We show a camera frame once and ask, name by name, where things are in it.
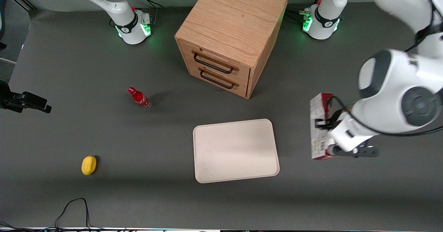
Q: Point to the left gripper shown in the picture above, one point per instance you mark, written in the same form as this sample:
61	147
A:
334	119

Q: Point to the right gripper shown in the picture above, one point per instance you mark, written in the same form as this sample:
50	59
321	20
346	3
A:
13	100

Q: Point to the red cookie box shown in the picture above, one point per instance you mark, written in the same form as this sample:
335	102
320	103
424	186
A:
317	142

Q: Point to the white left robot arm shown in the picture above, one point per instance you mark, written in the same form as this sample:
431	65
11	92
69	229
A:
398	86

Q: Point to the beige rectangular tray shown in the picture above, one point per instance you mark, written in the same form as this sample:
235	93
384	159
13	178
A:
235	151

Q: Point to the yellow lemon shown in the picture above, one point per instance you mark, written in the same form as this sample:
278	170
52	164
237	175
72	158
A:
89	165

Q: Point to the red soda bottle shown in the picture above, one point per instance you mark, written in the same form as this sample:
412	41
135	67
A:
139	98

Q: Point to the wooden two-drawer cabinet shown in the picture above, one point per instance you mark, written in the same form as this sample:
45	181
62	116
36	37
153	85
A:
230	31

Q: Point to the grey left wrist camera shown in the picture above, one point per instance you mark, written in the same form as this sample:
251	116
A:
363	152

